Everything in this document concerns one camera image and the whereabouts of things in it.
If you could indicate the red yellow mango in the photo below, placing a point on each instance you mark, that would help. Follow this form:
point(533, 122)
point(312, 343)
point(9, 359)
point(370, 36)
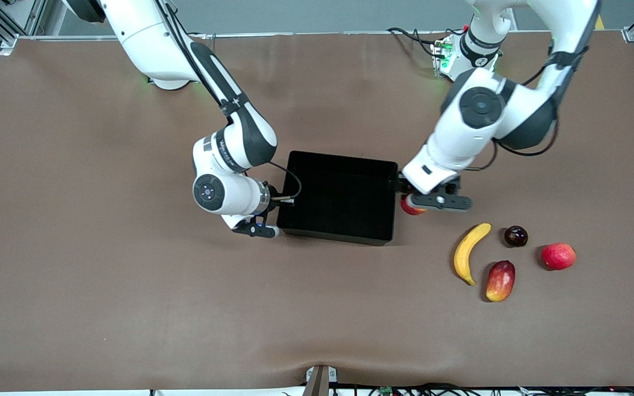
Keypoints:
point(500, 281)

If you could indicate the red yellow apple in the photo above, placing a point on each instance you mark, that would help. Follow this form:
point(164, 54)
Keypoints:
point(409, 210)

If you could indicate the yellow banana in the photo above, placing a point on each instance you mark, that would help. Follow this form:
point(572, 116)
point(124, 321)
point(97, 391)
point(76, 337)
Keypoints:
point(464, 256)

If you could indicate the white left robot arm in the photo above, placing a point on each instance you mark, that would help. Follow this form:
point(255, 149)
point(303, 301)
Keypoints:
point(482, 107)

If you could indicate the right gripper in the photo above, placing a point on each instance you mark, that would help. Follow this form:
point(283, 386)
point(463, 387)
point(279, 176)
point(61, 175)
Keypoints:
point(274, 198)

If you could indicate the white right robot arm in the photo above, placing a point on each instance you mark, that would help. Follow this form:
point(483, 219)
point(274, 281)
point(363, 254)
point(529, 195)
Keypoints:
point(152, 44)

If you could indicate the black plastic box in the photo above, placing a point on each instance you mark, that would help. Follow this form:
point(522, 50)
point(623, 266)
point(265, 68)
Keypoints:
point(344, 198)

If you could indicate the red apple right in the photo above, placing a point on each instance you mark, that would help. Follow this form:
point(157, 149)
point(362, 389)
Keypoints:
point(558, 256)

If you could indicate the dark purple plum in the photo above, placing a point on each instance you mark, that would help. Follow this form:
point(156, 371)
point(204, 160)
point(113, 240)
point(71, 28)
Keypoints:
point(515, 236)

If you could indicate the brown table cover mat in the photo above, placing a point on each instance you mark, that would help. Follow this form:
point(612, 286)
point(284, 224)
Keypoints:
point(130, 275)

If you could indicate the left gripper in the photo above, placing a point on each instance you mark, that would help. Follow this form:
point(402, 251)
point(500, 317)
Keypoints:
point(403, 185)

